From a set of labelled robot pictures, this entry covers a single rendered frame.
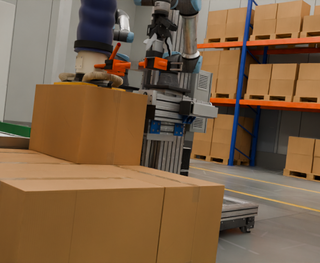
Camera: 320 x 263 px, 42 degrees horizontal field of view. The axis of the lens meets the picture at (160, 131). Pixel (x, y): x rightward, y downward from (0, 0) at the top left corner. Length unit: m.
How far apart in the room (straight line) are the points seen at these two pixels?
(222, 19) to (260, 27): 1.18
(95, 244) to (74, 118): 0.86
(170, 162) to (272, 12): 7.66
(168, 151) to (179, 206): 1.28
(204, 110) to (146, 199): 1.27
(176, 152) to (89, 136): 1.08
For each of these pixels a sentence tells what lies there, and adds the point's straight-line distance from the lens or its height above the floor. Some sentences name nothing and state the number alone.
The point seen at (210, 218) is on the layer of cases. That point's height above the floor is 0.39.
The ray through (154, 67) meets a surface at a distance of 1.95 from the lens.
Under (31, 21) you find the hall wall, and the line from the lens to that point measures 12.93.
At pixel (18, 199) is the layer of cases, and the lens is 1.36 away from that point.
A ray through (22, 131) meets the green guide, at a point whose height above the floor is 0.60.
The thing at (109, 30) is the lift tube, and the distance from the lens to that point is 2.48.
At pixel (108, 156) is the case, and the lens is 2.23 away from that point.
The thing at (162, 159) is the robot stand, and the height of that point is 0.54.
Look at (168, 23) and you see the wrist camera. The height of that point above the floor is 1.26.
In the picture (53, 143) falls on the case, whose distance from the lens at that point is 2.37.
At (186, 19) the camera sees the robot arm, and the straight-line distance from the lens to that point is 2.57.
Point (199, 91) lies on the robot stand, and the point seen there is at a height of 1.07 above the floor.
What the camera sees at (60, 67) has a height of 1.42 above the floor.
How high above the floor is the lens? 0.79
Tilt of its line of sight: 1 degrees down
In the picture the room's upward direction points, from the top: 7 degrees clockwise
